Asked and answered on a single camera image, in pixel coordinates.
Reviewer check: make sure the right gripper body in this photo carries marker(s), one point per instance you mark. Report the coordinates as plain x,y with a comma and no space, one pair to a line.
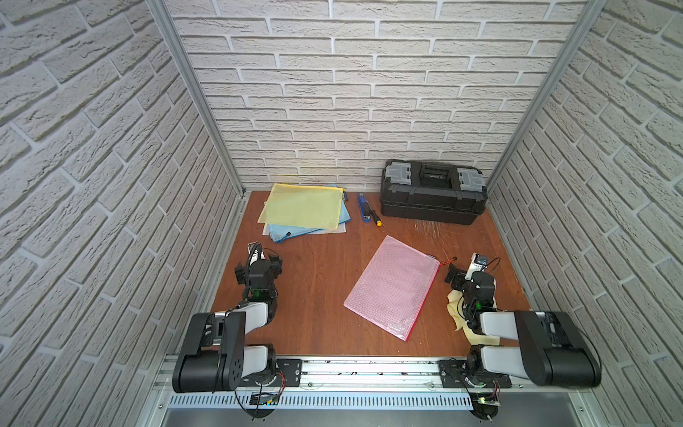
461,284

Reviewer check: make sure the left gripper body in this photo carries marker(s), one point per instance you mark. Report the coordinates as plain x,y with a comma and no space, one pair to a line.
257,269

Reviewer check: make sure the yellow cleaning cloth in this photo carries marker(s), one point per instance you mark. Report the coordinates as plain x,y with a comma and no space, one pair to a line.
455,300

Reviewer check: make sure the pink document bag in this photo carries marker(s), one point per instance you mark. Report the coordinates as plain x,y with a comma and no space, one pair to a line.
392,289

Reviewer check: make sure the yellow document bag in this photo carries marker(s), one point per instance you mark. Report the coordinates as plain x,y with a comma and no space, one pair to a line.
314,207

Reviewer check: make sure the clear mesh document bag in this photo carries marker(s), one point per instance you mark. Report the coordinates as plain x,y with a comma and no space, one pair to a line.
340,229

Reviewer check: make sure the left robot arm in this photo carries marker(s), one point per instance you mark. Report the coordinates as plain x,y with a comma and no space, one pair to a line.
214,356

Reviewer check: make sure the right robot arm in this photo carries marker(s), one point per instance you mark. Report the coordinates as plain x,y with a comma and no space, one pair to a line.
544,347

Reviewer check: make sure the black plastic toolbox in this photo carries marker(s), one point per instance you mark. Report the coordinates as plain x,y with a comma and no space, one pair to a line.
435,192

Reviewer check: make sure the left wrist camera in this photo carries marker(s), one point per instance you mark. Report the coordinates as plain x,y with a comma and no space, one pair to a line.
255,252

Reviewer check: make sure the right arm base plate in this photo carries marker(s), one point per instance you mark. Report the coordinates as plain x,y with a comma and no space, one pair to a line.
456,373

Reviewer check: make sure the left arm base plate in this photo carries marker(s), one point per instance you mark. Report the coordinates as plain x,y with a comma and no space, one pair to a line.
288,372

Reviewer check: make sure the aluminium mounting rail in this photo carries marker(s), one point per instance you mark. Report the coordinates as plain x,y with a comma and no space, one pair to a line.
371,373

